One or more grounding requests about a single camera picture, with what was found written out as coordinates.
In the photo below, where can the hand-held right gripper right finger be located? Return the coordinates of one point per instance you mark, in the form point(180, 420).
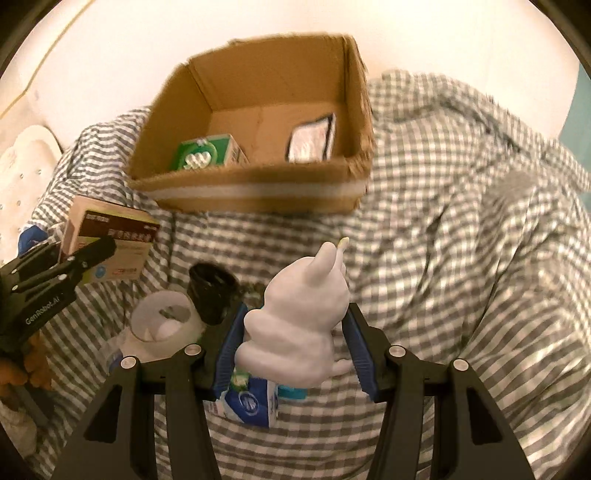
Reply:
point(358, 341)

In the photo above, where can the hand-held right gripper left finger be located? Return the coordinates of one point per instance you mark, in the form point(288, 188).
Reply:
point(231, 341)

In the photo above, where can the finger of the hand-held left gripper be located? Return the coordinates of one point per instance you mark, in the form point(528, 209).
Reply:
point(97, 251)
point(30, 239)

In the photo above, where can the brown pink carton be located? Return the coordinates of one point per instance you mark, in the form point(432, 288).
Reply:
point(120, 226)

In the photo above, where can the black jar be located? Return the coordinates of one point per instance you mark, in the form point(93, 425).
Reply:
point(207, 295)

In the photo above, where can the blue white tissue packet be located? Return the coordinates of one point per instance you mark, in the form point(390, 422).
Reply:
point(249, 406)

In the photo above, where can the clear jar of cotton swabs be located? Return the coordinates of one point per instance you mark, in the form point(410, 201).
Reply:
point(157, 323)

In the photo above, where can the brown cardboard box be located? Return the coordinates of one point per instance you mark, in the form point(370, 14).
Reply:
point(258, 194)

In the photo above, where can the person's left hand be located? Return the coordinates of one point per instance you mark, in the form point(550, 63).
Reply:
point(32, 364)

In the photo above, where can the white tufted headboard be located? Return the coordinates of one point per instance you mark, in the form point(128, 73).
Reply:
point(23, 175)

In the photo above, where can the white bed sheet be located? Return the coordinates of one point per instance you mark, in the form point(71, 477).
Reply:
point(16, 429)

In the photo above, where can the grey white checked blanket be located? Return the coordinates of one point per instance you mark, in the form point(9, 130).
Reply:
point(438, 230)

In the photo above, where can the teal curtain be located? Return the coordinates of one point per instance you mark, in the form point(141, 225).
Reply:
point(579, 115)

